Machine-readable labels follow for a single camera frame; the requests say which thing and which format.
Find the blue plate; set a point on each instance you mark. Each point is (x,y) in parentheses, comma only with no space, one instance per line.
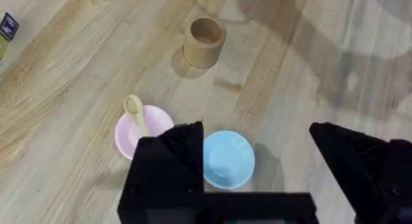
(227,159)

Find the wooden spoon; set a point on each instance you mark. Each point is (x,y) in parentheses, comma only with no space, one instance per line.
(136,113)

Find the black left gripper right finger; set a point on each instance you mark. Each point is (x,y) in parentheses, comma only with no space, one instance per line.
(360,166)

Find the pink plate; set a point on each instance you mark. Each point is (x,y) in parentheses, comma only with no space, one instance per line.
(138,130)

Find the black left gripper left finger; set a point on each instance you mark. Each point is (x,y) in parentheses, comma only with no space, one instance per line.
(167,166)

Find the blue and white box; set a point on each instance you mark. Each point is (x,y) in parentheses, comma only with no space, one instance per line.
(8,26)

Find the wooden cylindrical container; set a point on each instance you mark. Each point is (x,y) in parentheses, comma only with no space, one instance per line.
(203,42)

